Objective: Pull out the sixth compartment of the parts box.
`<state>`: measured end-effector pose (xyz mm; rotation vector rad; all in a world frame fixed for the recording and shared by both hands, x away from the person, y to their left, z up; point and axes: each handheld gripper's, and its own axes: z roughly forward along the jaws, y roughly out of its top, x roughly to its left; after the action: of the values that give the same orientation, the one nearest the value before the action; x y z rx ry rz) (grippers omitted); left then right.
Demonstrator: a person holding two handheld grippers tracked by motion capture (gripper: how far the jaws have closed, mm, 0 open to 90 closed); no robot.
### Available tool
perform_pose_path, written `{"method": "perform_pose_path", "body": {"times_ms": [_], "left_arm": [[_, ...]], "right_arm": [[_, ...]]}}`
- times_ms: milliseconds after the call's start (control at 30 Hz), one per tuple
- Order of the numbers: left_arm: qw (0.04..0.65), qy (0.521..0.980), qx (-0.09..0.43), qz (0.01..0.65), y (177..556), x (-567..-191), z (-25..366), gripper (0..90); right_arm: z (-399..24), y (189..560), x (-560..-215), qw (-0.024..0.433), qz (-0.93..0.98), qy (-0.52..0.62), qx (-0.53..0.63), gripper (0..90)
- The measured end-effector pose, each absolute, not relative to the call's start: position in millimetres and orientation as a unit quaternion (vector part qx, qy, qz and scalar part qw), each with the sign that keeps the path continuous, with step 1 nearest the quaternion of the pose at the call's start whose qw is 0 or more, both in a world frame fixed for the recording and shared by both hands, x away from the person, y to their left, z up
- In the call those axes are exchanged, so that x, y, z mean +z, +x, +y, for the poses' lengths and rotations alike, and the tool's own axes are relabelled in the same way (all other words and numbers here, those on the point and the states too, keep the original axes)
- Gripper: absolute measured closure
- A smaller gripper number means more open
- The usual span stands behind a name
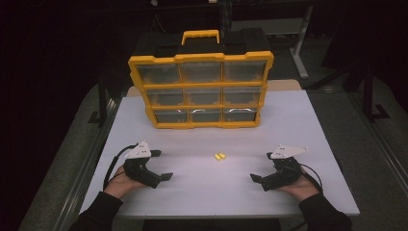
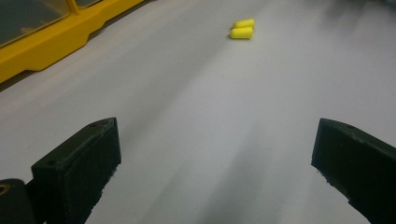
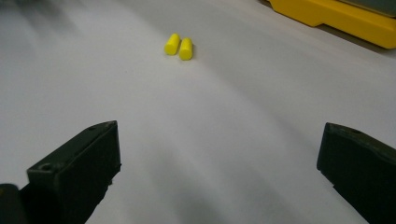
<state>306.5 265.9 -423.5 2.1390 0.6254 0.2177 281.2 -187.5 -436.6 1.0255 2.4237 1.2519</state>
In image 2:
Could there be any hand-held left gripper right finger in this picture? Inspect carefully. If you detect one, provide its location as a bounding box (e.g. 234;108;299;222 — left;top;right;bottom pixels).
311;118;396;224

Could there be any yellow and black organizer box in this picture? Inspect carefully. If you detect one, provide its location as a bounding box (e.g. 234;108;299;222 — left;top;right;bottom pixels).
0;0;146;84

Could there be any yellow foam earplug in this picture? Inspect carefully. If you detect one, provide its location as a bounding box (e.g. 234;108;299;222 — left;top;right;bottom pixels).
233;18;256;31
229;26;254;40

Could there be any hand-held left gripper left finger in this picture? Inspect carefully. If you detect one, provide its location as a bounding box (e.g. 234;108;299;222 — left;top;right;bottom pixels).
31;117;122;224

